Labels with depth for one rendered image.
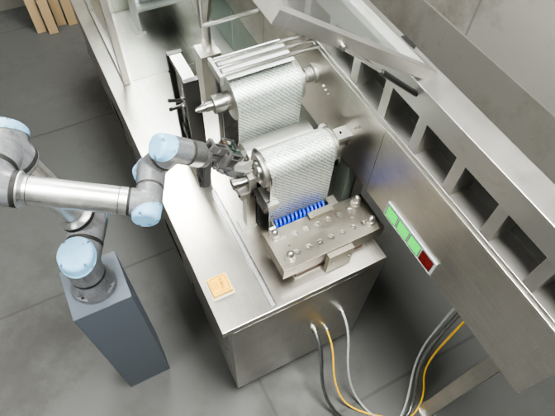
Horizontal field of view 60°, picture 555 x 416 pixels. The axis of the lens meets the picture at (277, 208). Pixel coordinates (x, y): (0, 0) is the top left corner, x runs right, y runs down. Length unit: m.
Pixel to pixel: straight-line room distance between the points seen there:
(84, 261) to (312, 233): 0.74
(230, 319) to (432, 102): 0.94
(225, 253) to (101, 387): 1.13
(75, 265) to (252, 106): 0.74
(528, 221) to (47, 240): 2.56
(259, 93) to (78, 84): 2.45
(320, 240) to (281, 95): 0.51
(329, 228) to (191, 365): 1.20
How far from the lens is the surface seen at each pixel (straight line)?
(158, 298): 2.73
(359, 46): 1.06
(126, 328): 1.97
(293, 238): 1.66
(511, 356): 1.44
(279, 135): 1.66
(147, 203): 1.29
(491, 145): 1.20
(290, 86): 1.63
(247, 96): 1.57
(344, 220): 1.72
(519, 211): 1.17
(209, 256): 1.78
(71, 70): 4.02
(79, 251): 1.61
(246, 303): 1.69
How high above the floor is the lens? 2.46
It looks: 56 degrees down
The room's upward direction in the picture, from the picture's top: 4 degrees clockwise
